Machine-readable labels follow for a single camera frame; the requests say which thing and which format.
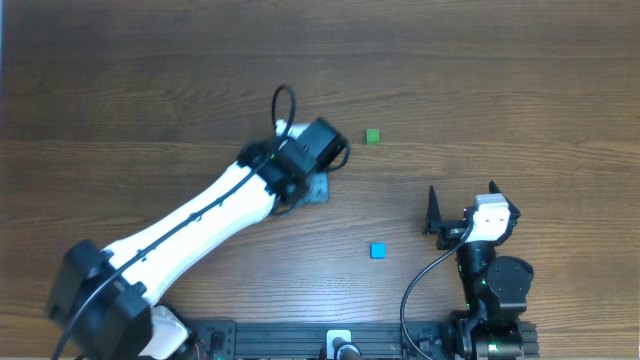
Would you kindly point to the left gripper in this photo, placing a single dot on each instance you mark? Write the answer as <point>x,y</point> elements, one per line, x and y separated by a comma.
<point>316,189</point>

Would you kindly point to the green cube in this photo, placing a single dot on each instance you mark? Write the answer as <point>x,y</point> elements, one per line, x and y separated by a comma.
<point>372,137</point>

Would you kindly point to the blue cube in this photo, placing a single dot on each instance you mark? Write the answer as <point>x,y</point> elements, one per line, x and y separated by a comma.
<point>378,251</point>

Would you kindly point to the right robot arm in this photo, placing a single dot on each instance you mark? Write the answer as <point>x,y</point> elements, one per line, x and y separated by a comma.
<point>507,285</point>

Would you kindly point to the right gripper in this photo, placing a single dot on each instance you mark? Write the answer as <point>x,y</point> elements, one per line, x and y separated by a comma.
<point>452,234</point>

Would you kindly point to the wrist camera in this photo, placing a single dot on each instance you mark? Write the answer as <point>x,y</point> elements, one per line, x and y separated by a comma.
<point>296,131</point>
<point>491,217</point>

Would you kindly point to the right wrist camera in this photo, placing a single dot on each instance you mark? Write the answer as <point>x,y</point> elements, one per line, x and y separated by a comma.
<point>491,217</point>

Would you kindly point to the mounting rail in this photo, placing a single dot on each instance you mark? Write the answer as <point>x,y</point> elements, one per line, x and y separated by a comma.
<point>285,340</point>

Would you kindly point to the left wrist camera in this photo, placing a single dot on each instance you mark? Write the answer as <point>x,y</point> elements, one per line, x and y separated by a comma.
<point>296,131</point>

